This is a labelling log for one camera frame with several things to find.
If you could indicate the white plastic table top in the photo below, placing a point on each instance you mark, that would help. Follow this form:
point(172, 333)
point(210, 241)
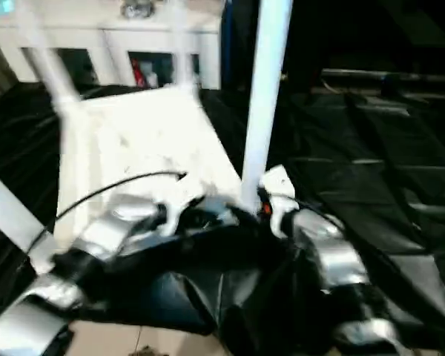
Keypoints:
point(133, 130)

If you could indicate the white plastic table leg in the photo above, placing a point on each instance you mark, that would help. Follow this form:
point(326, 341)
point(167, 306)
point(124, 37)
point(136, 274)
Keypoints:
point(185, 55)
point(267, 74)
point(11, 211)
point(52, 66)

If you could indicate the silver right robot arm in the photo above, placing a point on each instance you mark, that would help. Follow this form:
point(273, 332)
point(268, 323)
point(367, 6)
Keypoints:
point(337, 256)

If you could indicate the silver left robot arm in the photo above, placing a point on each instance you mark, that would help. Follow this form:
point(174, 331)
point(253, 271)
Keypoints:
point(107, 226)

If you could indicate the black mat cloth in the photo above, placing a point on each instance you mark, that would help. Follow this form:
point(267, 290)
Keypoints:
point(374, 148)

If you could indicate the grey metal bar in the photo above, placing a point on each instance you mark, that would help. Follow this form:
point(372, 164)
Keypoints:
point(393, 75)

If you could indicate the white glass-door cabinet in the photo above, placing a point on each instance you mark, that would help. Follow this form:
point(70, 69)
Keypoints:
point(96, 37)

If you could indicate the grey bundle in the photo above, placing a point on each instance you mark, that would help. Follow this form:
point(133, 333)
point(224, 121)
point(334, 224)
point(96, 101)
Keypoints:
point(137, 7)

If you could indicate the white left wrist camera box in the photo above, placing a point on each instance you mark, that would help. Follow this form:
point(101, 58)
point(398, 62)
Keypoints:
point(181, 200)

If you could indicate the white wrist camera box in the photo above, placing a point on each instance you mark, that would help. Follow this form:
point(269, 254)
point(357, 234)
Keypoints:
point(181, 200)
point(280, 181)

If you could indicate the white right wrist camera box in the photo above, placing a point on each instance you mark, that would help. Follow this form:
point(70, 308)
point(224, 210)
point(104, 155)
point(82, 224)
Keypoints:
point(280, 181)

